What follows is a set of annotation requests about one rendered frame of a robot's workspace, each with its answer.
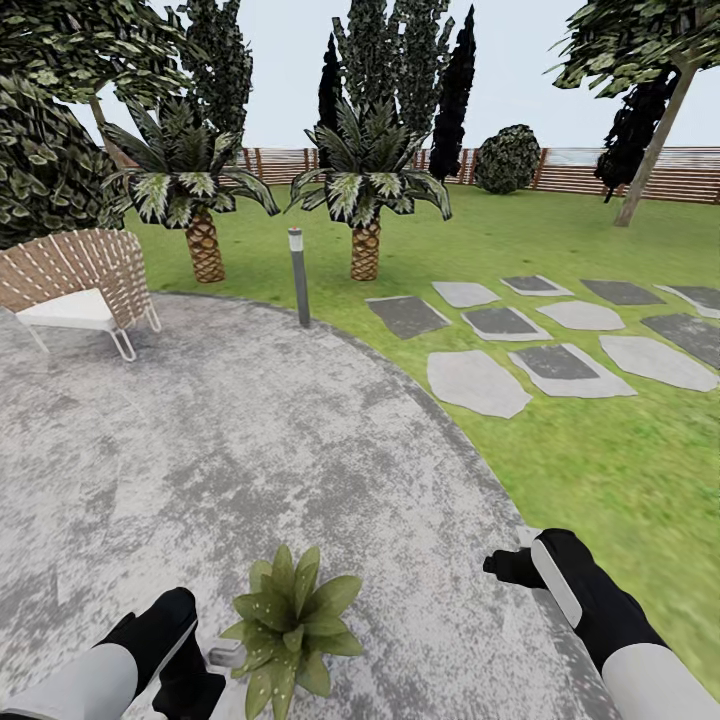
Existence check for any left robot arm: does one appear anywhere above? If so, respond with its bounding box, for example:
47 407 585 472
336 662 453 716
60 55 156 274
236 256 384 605
0 587 247 720

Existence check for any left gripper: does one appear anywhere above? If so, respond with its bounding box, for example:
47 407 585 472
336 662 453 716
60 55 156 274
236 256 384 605
153 652 227 720

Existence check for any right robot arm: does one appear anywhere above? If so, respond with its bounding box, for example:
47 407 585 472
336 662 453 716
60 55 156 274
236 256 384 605
483 525 720 720

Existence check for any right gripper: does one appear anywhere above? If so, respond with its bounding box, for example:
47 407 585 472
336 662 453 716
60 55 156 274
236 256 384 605
483 549 546 589

